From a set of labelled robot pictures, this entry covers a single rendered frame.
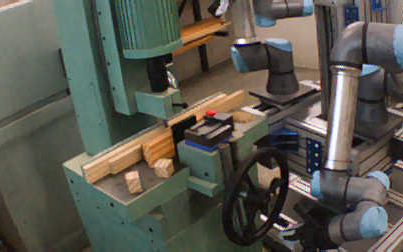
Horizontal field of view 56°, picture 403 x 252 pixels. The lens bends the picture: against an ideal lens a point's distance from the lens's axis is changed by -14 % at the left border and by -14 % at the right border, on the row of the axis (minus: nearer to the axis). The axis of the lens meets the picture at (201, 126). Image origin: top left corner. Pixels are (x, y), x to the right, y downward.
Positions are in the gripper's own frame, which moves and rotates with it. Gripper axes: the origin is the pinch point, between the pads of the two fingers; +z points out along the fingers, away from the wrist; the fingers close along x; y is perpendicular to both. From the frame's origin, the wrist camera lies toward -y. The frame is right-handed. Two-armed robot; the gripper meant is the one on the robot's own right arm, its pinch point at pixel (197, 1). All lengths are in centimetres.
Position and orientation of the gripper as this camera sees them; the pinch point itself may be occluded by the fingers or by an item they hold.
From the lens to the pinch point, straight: 124.9
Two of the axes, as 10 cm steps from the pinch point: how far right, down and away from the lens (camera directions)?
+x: 6.3, 7.3, -2.6
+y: 3.5, -5.7, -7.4
